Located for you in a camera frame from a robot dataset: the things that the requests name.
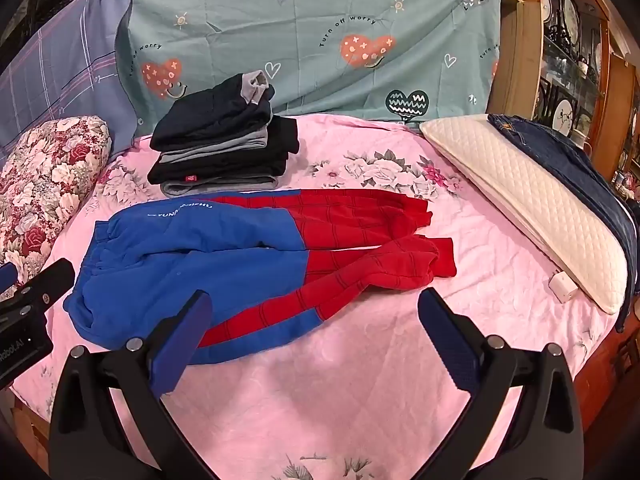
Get wooden display cabinet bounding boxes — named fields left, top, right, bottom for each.
left=482, top=0, right=640, bottom=186

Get small white charger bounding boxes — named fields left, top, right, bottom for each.
left=548, top=271, right=578, bottom=305

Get stack of folded dark clothes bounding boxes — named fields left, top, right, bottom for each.
left=147, top=117, right=301, bottom=186

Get folded light grey garment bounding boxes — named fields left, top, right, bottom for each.
left=159, top=127, right=273, bottom=166

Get blue and red pants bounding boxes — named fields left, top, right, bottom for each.
left=63, top=187, right=457, bottom=367

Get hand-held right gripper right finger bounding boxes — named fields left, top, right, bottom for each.
left=417, top=287, right=585, bottom=480

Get red floral pillow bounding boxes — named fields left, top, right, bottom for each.
left=0, top=116, right=113, bottom=286

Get purple plaid pillow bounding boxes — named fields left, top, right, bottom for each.
left=0, top=0, right=143, bottom=161

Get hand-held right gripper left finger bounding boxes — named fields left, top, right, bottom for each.
left=48, top=290, right=213, bottom=480

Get decorative plate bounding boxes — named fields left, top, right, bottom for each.
left=554, top=100, right=574, bottom=136
left=562, top=0, right=582, bottom=46

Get teal heart-print blanket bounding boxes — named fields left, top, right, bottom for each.
left=114, top=0, right=503, bottom=133

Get pink floral bedsheet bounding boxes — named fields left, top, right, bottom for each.
left=10, top=112, right=631, bottom=480

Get white quilted pillow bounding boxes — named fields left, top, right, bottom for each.
left=419, top=114, right=628, bottom=316

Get dark blue jeans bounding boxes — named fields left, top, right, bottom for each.
left=487, top=112, right=640, bottom=333

